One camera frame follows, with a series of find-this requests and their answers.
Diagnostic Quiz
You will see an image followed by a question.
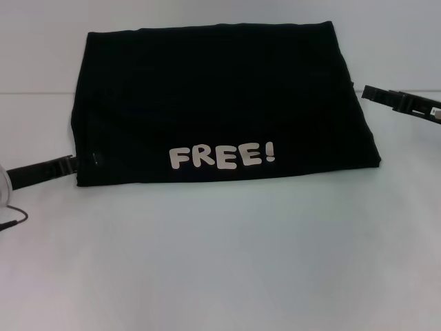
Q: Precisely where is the thin dark cable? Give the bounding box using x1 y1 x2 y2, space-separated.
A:
0 205 30 232

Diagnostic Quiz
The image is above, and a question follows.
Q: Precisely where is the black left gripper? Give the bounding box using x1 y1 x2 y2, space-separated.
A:
6 151 101 190

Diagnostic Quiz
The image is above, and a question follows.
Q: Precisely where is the black shirt with FREE print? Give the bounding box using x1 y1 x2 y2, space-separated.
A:
70 21 382 189

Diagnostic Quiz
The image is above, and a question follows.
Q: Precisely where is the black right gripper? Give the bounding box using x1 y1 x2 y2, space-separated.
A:
361 84 441 124

